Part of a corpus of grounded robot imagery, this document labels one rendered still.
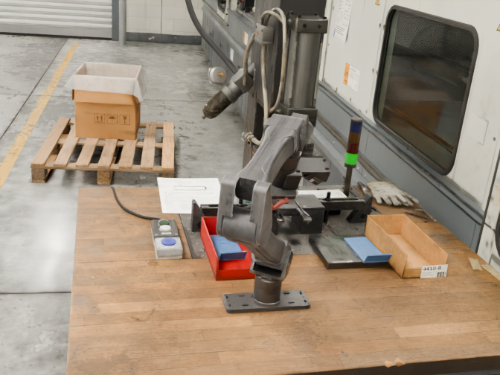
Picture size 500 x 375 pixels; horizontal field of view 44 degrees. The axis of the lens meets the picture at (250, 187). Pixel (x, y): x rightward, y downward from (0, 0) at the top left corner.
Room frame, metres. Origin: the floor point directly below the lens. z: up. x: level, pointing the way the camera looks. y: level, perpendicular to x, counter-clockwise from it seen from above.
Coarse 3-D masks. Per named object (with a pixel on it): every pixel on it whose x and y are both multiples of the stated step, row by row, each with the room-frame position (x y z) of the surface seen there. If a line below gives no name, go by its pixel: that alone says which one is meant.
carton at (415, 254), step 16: (368, 224) 1.64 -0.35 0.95; (384, 224) 1.67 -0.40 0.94; (400, 224) 1.68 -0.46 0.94; (384, 240) 1.54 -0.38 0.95; (400, 240) 1.64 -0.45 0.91; (416, 240) 1.59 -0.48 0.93; (432, 240) 1.52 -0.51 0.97; (400, 256) 1.44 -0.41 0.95; (416, 256) 1.54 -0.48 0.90; (432, 256) 1.50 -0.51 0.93; (400, 272) 1.42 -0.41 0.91; (416, 272) 1.42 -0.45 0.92; (432, 272) 1.44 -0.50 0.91
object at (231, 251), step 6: (216, 240) 1.53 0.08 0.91; (222, 240) 1.53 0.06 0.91; (228, 240) 1.53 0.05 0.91; (216, 246) 1.49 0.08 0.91; (222, 246) 1.49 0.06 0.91; (228, 246) 1.50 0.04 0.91; (234, 246) 1.50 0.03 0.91; (222, 252) 1.41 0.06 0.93; (228, 252) 1.41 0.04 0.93; (234, 252) 1.42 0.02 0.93; (240, 252) 1.42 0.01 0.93; (246, 252) 1.43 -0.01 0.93; (222, 258) 1.42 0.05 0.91; (228, 258) 1.43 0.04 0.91; (234, 258) 1.43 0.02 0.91; (240, 258) 1.44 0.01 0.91
